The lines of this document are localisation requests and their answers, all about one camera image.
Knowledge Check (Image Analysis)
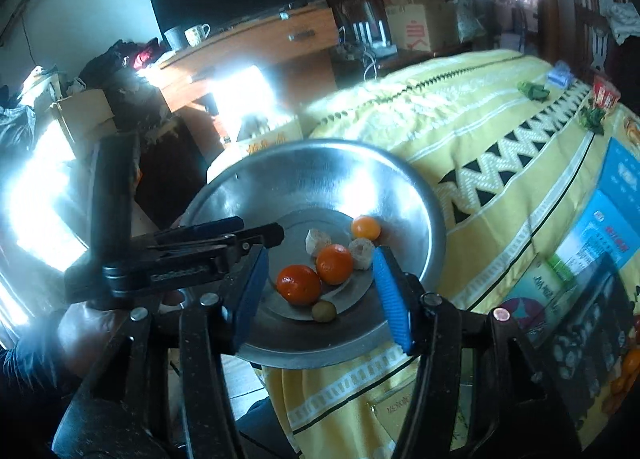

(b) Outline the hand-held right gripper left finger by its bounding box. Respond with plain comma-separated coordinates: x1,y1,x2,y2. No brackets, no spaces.
55,245,271,459

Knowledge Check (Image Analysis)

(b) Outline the white router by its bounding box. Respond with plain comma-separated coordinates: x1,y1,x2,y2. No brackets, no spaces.
350,21,398,60

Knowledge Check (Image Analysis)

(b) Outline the person's left hand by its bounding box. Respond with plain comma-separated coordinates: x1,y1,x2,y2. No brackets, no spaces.
55,304,133,375

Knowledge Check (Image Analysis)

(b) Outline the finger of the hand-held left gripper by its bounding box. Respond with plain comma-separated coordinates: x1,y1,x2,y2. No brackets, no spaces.
164,223,287,258
151,218,246,245

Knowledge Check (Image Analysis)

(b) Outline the dark clothes pile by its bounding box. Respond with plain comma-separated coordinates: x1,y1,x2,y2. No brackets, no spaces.
80,39,166,90

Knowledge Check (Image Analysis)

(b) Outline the leafy green vegetable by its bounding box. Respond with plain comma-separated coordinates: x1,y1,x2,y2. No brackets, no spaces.
517,81,550,102
580,108,607,136

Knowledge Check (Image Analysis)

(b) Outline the person's left forearm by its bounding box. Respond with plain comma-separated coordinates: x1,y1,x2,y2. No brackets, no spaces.
0,344,76,459

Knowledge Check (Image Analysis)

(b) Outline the small orange tangerine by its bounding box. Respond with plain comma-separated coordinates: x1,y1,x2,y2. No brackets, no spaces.
351,215,382,241

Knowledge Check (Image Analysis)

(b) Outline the grey cup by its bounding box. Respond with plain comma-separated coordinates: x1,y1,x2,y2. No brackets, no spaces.
163,26,188,50

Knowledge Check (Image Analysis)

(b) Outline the light blue packet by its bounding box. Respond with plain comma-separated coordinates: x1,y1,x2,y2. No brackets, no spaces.
546,61,572,88

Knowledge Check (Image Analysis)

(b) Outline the open cardboard box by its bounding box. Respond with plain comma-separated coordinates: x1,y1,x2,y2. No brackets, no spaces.
47,89,121,160

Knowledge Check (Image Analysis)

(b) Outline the yellow printed blanket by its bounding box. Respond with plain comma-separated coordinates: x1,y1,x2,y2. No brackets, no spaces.
260,49,640,459

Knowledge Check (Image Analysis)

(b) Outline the cardboard box with red print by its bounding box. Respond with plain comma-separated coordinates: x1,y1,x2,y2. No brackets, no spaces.
384,1,458,54

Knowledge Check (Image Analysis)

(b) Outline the heap of tangerines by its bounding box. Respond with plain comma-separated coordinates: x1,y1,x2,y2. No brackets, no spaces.
602,319,640,415

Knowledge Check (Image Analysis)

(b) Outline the metal bowl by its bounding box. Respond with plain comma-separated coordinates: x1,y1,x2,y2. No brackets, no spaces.
177,138,447,371

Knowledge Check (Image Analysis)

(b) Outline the red snack box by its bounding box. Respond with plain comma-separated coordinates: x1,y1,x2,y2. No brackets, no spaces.
592,76,622,112

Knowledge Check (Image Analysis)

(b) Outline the blue flat box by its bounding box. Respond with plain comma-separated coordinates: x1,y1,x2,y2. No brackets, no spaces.
597,138,640,220

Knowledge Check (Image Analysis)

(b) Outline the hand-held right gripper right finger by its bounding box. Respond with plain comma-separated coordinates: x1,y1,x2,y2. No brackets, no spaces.
372,245,583,459

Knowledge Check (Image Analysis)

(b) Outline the white mug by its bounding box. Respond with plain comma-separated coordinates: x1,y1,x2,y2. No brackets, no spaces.
184,23,211,47

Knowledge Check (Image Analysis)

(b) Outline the blue and green carton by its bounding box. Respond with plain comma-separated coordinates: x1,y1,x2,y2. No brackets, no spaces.
500,189,636,347

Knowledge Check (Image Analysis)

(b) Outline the white cloth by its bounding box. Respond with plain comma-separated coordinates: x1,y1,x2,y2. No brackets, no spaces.
602,1,640,44

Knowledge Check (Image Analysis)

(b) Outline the yellow printed box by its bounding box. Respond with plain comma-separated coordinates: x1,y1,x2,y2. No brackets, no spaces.
235,119,306,160

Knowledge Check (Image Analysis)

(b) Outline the small green-brown round fruit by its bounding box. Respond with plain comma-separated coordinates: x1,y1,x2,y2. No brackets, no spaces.
311,301,337,324

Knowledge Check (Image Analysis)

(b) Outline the carved wooden chair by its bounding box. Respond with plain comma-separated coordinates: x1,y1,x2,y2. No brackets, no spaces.
570,0,640,90

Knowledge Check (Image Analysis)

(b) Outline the wooden desk with drawer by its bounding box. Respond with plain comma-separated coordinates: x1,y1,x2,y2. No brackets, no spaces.
150,6,341,140

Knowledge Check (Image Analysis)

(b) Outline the red-orange tomato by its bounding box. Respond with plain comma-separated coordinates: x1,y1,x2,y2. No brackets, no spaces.
276,264,322,306

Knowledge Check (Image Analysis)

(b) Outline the black printed box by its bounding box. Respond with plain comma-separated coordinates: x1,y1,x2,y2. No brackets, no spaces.
542,251,636,432

